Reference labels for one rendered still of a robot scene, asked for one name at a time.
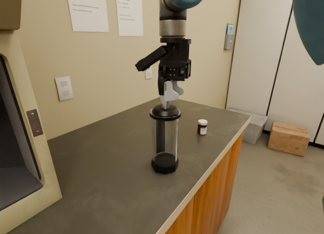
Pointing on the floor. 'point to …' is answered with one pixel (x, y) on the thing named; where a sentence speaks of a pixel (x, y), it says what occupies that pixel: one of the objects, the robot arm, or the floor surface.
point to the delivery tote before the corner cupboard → (252, 126)
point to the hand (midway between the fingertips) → (165, 103)
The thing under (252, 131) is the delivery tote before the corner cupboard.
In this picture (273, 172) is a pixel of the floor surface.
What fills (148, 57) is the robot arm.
